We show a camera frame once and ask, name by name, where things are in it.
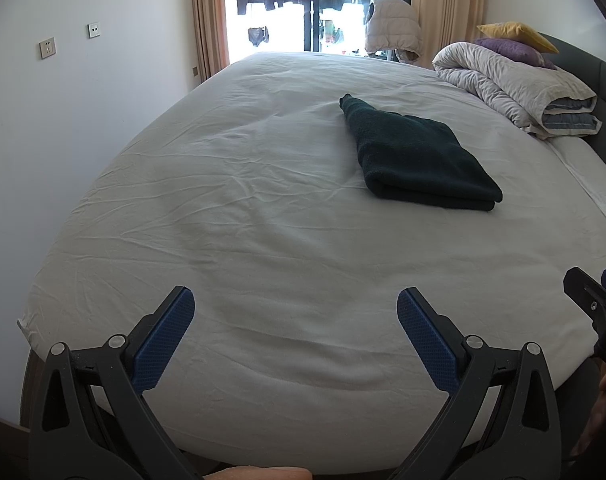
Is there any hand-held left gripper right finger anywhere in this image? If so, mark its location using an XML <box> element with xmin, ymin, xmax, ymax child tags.
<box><xmin>397</xmin><ymin>287</ymin><xmax>564</xmax><ymax>480</ymax></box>

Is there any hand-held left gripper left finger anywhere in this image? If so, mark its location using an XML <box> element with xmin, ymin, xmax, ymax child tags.
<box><xmin>29</xmin><ymin>286</ymin><xmax>196</xmax><ymax>480</ymax></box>

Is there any dark green towel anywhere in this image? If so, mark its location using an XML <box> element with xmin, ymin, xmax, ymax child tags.
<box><xmin>339</xmin><ymin>94</ymin><xmax>504</xmax><ymax>212</ymax></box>

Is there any person's left hand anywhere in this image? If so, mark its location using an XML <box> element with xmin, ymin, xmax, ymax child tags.
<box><xmin>203</xmin><ymin>466</ymin><xmax>314</xmax><ymax>480</ymax></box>

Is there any round bed with white sheet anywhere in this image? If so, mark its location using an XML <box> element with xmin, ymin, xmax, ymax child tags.
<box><xmin>17</xmin><ymin>32</ymin><xmax>606</xmax><ymax>467</ymax></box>

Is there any folded grey duvet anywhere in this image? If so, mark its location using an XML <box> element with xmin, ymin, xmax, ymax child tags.
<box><xmin>432</xmin><ymin>42</ymin><xmax>602</xmax><ymax>140</ymax></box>

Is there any purple pillow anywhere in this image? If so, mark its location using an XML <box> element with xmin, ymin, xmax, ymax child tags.
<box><xmin>473</xmin><ymin>37</ymin><xmax>558</xmax><ymax>70</ymax></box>

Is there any yellow pillow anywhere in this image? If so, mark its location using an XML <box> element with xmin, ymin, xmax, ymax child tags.
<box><xmin>477</xmin><ymin>21</ymin><xmax>560</xmax><ymax>55</ymax></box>

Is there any beige puffer vest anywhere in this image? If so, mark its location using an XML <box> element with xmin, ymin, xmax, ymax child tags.
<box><xmin>365</xmin><ymin>0</ymin><xmax>423</xmax><ymax>65</ymax></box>

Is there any beige curtain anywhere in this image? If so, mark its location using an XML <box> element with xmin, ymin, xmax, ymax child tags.
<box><xmin>411</xmin><ymin>0</ymin><xmax>486</xmax><ymax>69</ymax></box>
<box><xmin>190</xmin><ymin>0</ymin><xmax>232</xmax><ymax>82</ymax></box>

